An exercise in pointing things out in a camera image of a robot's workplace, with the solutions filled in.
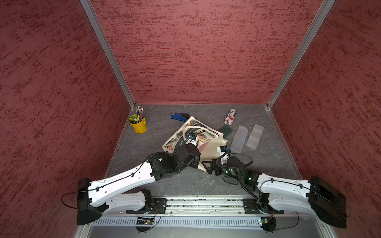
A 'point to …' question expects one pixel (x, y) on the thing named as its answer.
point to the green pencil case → (226, 130)
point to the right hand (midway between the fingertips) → (206, 165)
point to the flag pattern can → (230, 116)
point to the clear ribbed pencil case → (239, 139)
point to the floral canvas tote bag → (210, 139)
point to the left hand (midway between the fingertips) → (196, 155)
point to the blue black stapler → (179, 116)
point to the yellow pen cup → (137, 121)
